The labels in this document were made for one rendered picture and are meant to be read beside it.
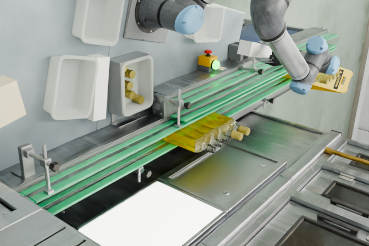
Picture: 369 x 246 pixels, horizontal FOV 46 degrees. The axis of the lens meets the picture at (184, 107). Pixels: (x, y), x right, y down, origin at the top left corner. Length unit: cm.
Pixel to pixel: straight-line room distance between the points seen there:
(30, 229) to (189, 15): 99
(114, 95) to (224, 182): 56
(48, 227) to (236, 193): 90
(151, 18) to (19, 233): 104
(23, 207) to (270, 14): 88
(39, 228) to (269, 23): 87
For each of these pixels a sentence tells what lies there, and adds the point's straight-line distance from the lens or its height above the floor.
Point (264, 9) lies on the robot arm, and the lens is 138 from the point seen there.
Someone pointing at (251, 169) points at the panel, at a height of 123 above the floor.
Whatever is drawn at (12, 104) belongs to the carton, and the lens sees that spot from 143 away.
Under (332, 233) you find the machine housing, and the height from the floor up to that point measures 164.
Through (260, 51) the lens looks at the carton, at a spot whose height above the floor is 111.
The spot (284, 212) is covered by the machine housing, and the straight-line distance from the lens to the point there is 174.
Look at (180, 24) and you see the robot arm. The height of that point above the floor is 97.
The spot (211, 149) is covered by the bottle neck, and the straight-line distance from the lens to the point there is 174.
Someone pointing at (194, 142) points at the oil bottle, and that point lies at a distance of 176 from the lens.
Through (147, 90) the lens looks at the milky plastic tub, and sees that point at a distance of 184.
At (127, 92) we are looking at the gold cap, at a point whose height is 80.
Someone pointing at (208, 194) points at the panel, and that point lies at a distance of 171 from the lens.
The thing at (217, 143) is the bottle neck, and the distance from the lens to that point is 179.
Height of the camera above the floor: 199
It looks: 34 degrees down
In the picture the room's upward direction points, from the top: 108 degrees clockwise
